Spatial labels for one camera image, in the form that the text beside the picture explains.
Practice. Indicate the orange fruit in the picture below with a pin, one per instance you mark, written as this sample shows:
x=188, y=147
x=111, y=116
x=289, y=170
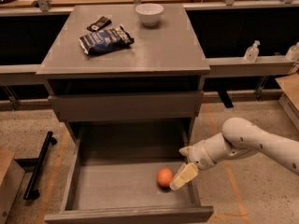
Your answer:
x=164, y=177

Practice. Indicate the blue chip bag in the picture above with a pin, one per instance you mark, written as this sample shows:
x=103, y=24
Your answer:
x=105, y=41

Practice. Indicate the grey drawer cabinet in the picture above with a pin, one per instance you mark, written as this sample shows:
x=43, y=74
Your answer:
x=170, y=43

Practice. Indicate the black metal bar handle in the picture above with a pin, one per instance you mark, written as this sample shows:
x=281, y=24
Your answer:
x=31, y=192

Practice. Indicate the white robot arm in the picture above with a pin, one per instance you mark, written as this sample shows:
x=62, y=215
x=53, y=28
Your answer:
x=238, y=139

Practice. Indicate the grey shelf rail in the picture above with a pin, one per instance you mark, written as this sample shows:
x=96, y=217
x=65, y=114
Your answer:
x=35, y=74

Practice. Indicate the cardboard box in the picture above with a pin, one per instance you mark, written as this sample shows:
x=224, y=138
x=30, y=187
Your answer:
x=289, y=99
x=11, y=175

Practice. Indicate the open grey middle drawer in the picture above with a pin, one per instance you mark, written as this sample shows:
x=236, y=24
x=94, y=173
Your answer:
x=113, y=172

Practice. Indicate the cardboard box right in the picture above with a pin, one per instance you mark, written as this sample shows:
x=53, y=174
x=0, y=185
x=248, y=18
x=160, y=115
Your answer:
x=289, y=99

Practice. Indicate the cardboard box left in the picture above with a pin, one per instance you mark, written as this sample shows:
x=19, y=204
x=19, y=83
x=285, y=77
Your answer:
x=11, y=175

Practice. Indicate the white ceramic bowl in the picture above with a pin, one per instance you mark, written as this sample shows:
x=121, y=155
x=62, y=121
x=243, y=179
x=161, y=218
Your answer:
x=149, y=14

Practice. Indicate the closed grey top drawer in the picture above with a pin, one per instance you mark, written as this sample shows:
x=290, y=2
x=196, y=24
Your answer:
x=127, y=106

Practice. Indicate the clear sanitizer bottle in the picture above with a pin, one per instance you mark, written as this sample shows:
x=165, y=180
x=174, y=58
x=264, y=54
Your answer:
x=252, y=52

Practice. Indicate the small black snack packet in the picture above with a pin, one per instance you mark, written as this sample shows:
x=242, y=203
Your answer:
x=99, y=24

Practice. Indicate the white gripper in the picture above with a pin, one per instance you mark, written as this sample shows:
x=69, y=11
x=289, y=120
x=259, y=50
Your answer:
x=200, y=155

